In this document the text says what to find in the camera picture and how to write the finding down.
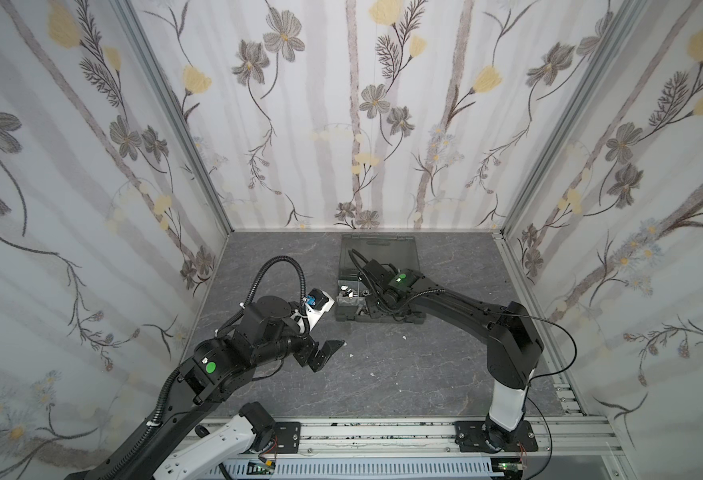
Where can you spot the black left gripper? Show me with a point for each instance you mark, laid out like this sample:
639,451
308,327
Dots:
317,362

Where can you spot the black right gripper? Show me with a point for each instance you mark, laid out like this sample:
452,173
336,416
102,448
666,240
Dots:
359,287

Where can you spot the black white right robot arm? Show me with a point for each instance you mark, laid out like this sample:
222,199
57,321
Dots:
514,347

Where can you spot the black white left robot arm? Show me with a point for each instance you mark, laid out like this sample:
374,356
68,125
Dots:
270,329

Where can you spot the green plastic organizer box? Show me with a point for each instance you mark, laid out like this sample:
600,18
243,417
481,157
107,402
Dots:
400,251

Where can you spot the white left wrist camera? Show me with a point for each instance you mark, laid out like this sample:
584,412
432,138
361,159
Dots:
317,304

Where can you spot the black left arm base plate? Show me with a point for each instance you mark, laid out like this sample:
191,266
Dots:
287,438

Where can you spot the white slotted cable duct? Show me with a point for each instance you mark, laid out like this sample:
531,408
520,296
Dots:
366,468

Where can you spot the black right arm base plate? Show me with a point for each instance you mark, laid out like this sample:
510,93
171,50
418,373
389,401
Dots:
474,435

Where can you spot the aluminium front rail frame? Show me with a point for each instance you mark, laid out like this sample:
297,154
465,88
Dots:
573,446

